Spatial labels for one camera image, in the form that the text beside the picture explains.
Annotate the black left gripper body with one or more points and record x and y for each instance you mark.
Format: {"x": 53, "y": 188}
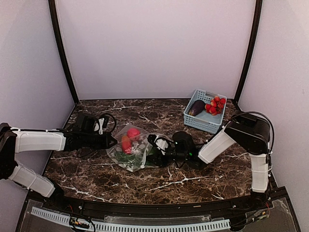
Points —
{"x": 88, "y": 141}

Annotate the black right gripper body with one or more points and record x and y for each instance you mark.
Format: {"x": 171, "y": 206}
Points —
{"x": 159, "y": 158}

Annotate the clear zip top bag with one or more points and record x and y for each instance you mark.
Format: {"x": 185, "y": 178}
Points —
{"x": 132, "y": 149}

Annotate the purple fake eggplant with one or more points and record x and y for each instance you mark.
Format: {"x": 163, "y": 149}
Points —
{"x": 197, "y": 107}

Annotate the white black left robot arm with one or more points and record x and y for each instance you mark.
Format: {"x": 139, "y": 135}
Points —
{"x": 87, "y": 131}

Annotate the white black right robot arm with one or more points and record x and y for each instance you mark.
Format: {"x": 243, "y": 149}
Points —
{"x": 252, "y": 131}

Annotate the green fake vegetable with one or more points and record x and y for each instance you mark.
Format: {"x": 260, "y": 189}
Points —
{"x": 130, "y": 162}

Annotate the pink fake fruit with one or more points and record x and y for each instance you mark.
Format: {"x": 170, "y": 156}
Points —
{"x": 133, "y": 133}

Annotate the light blue perforated basket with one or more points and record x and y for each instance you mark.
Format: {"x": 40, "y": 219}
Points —
{"x": 203, "y": 121}

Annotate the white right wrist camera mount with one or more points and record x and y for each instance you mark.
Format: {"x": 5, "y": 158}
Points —
{"x": 161, "y": 143}

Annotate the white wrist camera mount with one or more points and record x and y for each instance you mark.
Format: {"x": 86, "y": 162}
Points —
{"x": 99, "y": 125}
{"x": 161, "y": 143}

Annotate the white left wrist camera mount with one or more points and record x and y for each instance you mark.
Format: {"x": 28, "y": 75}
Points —
{"x": 99, "y": 125}

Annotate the black corner frame post left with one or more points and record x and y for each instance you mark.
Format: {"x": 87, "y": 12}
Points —
{"x": 61, "y": 50}

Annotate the black corner frame post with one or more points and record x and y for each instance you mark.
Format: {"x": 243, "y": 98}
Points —
{"x": 61, "y": 50}
{"x": 250, "y": 49}

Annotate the black front mounting rail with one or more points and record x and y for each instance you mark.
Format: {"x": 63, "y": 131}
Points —
{"x": 235, "y": 207}

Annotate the white slotted cable duct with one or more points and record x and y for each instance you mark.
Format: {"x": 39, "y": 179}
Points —
{"x": 134, "y": 224}

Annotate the black corner frame post right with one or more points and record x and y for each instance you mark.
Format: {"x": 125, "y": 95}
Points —
{"x": 250, "y": 49}

